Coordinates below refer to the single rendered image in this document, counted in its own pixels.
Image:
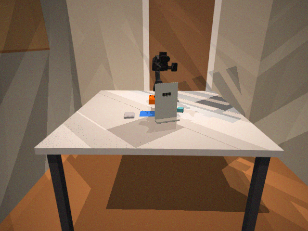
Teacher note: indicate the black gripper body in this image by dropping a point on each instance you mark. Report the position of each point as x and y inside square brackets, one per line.
[164, 67]

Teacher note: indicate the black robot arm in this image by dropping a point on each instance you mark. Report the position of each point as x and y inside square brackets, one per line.
[161, 58]

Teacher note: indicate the blue square marking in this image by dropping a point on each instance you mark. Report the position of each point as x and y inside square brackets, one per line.
[147, 113]

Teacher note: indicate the light blue cube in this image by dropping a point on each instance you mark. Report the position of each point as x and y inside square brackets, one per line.
[180, 109]

